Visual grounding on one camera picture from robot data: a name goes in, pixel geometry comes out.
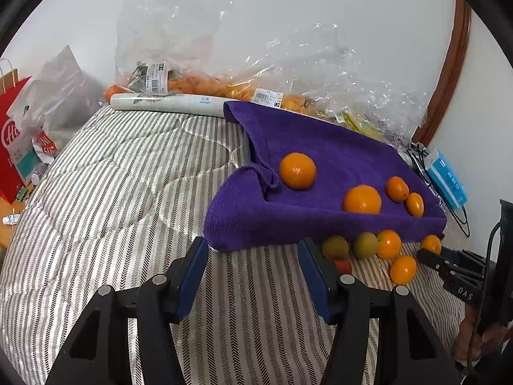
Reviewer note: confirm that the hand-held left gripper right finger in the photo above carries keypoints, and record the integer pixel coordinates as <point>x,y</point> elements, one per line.
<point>316,280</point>

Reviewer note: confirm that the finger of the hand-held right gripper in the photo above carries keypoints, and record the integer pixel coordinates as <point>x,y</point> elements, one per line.
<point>431,258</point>
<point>469,260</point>

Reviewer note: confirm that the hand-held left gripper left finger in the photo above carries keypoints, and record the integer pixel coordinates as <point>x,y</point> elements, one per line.
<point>192,280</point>

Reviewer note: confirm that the orange mandarin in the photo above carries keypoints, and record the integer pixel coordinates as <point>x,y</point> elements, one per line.
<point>396,188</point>
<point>362,199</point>
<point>414,203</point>
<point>431,244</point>
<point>388,244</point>
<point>297,170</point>
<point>403,269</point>

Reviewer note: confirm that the small red tomato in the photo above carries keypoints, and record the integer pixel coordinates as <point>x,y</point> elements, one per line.
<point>343,265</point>

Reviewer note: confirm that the green mandarin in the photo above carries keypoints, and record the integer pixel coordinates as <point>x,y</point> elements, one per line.
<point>365,244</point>
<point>335,247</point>

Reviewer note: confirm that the purple towel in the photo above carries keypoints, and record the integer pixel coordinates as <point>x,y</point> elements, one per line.
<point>328,144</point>

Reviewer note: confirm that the person's right hand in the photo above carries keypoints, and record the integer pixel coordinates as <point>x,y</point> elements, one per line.
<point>485,341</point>

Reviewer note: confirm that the blue tissue box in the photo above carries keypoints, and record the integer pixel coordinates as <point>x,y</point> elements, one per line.
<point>447,178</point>

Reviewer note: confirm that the striped quilted mattress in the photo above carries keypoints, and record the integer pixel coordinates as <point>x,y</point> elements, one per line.
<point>120,192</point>

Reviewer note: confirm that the clear bag of yellow fruit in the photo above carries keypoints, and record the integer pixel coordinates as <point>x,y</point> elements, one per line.
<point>360,126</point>

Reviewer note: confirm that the white paper roll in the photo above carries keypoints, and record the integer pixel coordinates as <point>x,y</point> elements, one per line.
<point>172,104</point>

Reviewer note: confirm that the small green item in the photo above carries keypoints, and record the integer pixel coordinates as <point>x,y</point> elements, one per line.
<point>21,194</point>

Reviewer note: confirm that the wooden side table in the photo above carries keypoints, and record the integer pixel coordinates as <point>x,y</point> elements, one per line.
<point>6,234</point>

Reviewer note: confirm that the small white tube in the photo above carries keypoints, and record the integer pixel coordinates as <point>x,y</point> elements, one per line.
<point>10,219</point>

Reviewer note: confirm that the clear bag of oranges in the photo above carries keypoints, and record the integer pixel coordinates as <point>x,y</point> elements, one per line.
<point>208,86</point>

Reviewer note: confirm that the clear bag of leafy mandarins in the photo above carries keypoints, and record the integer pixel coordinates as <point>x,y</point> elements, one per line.
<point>132,80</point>

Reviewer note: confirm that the red paper bag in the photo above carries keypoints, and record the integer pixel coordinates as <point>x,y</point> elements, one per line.
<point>12,160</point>

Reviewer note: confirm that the white plastic bag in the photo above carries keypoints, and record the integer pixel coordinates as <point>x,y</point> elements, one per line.
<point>60,88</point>

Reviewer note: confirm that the brown kraft paper bag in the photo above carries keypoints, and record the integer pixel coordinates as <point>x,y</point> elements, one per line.
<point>10,80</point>

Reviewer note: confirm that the brown wooden door frame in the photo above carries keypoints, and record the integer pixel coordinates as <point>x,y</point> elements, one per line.
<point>453,72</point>

